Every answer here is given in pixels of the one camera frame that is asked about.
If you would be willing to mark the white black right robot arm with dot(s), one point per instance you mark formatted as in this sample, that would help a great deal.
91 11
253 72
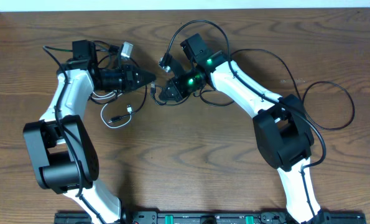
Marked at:
283 134

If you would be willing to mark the black mounting rail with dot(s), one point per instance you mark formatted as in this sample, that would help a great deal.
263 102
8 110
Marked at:
275 217

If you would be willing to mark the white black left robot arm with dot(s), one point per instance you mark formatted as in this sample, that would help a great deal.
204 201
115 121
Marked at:
61 152

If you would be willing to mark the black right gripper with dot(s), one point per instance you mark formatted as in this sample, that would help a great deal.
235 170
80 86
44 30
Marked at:
178 93

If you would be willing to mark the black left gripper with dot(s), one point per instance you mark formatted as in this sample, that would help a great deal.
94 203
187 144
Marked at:
129 76

